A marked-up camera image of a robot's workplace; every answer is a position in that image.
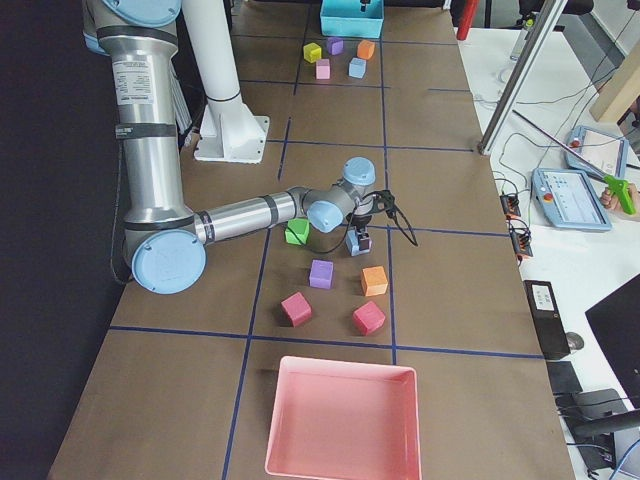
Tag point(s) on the far teach pendant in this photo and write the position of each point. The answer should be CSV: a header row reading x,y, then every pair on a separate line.
x,y
603,153

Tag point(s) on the right purple foam block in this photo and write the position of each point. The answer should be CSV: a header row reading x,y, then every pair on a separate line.
x,y
321,274

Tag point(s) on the aluminium frame post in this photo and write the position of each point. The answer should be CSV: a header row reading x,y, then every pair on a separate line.
x,y
546,21

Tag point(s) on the left orange foam block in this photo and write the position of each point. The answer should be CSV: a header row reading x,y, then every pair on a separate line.
x,y
366,49

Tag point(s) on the pink plastic tray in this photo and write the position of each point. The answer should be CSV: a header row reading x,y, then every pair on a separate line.
x,y
344,420

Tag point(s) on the orange foam block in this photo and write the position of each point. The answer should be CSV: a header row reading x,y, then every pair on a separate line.
x,y
366,49
374,281

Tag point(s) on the dark red foam block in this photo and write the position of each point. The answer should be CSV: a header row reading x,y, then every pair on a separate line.
x,y
297,309

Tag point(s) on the purple foam block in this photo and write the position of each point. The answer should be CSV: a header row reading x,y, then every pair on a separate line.
x,y
334,45
321,274

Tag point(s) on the right orange foam block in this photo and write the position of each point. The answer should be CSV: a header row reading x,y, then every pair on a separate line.
x,y
374,281

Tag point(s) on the light blue block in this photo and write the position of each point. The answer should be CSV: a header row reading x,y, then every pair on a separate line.
x,y
352,244
357,68

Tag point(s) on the near teach pendant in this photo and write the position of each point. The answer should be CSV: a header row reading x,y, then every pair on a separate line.
x,y
568,200

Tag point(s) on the left purple foam block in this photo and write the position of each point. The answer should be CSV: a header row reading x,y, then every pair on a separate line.
x,y
334,45

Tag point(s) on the teach pendant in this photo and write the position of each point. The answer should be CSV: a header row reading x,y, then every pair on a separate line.
x,y
568,200
603,153

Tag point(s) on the green foam block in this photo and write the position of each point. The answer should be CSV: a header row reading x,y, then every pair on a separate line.
x,y
297,231

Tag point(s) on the green handled reacher stick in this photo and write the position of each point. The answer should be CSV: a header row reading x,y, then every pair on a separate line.
x,y
618,187

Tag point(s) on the yellow foam block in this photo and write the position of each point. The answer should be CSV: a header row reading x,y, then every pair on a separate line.
x,y
312,52

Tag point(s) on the red cylinder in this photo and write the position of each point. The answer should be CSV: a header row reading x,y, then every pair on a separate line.
x,y
466,19

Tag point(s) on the black power box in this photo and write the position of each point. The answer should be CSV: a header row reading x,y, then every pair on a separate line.
x,y
546,319

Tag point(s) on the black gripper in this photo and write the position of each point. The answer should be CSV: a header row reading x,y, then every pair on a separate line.
x,y
360,219

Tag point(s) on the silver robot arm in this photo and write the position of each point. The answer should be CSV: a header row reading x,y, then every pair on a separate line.
x,y
165,241

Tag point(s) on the pink foam block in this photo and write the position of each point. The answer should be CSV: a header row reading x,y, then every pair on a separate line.
x,y
323,69

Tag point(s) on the white pedestal column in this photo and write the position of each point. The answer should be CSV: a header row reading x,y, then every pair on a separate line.
x,y
229,131

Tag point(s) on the teal plastic bin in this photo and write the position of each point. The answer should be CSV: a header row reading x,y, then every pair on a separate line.
x,y
343,18

